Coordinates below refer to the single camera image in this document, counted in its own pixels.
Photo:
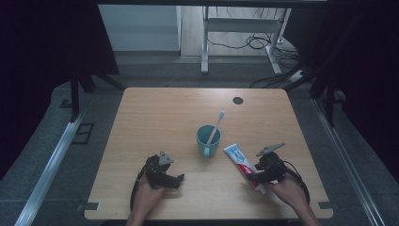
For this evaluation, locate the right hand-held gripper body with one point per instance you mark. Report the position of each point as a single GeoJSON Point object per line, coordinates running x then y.
{"type": "Point", "coordinates": [271, 166]}

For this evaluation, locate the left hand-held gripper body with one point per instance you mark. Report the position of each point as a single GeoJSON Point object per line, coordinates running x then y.
{"type": "Point", "coordinates": [156, 172]}

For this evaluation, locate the toothpaste tube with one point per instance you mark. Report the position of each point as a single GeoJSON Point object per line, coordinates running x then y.
{"type": "Point", "coordinates": [235, 153]}

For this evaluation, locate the teal cup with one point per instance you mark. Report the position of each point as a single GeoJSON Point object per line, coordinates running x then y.
{"type": "Point", "coordinates": [207, 147]}

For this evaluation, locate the pink toothbrush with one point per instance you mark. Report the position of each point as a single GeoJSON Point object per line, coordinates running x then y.
{"type": "Point", "coordinates": [219, 121]}

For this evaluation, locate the person's left hand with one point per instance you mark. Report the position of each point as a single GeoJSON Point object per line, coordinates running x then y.
{"type": "Point", "coordinates": [149, 196]}

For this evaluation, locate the person's right hand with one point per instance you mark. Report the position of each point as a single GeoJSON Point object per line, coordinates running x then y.
{"type": "Point", "coordinates": [287, 191]}

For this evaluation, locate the black round table grommet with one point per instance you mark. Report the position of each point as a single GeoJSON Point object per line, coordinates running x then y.
{"type": "Point", "coordinates": [237, 100]}

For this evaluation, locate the black metal stand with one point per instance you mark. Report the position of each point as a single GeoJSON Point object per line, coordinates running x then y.
{"type": "Point", "coordinates": [329, 103]}
{"type": "Point", "coordinates": [74, 100]}

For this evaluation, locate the white power strip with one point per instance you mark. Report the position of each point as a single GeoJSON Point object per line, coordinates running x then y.
{"type": "Point", "coordinates": [296, 75]}

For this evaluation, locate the black curtain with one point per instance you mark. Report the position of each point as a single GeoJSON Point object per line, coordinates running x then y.
{"type": "Point", "coordinates": [360, 62]}
{"type": "Point", "coordinates": [47, 62]}

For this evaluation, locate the white panel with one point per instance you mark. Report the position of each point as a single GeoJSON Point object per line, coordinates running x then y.
{"type": "Point", "coordinates": [139, 28]}

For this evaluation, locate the aluminium floor rail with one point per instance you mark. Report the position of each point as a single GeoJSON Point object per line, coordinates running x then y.
{"type": "Point", "coordinates": [345, 160]}
{"type": "Point", "coordinates": [50, 169]}

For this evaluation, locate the white desk frame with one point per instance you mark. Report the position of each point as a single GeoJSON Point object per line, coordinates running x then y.
{"type": "Point", "coordinates": [205, 47]}

